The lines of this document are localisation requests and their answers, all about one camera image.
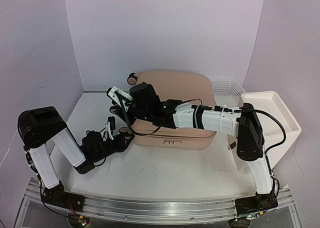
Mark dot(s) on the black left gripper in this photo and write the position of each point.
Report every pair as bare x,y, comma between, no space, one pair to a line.
121,145

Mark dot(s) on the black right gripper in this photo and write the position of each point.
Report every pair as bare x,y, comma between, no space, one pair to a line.
128,119

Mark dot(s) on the beige hard-shell suitcase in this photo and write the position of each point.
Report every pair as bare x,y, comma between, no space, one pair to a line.
173,85

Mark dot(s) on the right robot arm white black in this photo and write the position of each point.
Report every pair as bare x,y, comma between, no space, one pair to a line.
239,122

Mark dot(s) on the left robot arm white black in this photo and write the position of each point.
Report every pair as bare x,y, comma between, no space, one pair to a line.
37,127

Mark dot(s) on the white perforated plastic basket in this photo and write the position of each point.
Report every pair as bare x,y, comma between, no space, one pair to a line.
226,91

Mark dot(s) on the white plastic storage bin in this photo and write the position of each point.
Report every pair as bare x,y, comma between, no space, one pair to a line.
271,103

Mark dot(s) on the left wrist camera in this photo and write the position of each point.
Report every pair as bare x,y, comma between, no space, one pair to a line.
110,126

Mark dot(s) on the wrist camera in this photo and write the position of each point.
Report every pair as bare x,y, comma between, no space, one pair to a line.
120,97
110,126

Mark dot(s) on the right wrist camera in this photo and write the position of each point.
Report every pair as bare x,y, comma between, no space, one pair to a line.
120,97

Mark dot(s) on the aluminium front rail base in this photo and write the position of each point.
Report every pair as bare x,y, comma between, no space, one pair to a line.
90,211

